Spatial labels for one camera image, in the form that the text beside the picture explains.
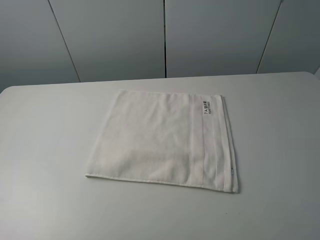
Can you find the white towel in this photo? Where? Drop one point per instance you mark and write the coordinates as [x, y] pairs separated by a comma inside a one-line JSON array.
[[176, 139]]

